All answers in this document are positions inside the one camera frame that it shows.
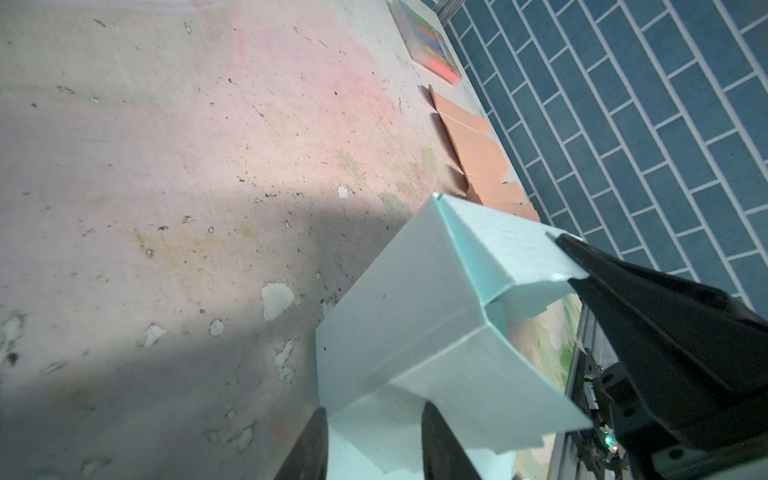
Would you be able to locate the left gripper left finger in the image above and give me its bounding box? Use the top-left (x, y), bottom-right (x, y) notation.
top-left (274, 407), bottom-right (329, 480)

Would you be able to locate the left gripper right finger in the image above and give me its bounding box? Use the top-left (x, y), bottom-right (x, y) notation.
top-left (421, 402), bottom-right (481, 480)

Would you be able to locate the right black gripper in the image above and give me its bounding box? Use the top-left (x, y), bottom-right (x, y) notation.
top-left (555, 234), bottom-right (767, 479)

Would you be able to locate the light blue paper box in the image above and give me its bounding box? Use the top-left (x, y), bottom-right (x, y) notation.
top-left (315, 194), bottom-right (585, 479)

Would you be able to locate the pink flat paper box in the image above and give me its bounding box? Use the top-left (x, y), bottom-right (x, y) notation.
top-left (429, 85), bottom-right (541, 223)

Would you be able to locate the pack of coloured markers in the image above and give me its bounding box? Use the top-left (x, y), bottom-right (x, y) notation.
top-left (388, 1), bottom-right (461, 85)

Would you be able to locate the aluminium mounting rail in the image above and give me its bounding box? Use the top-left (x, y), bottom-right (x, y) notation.
top-left (546, 306), bottom-right (611, 479)

